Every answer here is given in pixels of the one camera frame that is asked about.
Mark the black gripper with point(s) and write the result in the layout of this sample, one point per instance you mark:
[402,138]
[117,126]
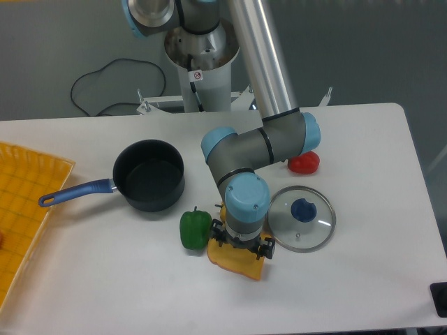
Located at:
[263,248]

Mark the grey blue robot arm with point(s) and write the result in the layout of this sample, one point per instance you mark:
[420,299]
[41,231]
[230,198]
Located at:
[233,158]

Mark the yellow bell pepper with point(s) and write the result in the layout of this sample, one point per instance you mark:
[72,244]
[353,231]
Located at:
[222,211]

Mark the green bell pepper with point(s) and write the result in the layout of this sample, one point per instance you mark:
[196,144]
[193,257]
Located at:
[194,229]

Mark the glass pot lid blue knob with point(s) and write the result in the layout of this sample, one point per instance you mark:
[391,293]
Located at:
[301,219]

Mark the red bell pepper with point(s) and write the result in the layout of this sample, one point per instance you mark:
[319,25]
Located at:
[307,163]

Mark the black device at table edge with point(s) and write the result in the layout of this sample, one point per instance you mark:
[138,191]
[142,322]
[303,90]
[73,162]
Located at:
[439,296]

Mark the yellow woven tray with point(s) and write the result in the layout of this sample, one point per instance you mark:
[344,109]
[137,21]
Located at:
[26,174]

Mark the black saucepan blue handle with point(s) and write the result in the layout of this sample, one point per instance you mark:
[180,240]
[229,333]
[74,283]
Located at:
[149,174]

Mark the white metal mounting bracket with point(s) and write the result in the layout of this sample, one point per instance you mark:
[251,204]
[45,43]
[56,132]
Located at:
[157,103]

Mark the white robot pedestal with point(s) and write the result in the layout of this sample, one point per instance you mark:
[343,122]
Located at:
[203,64]

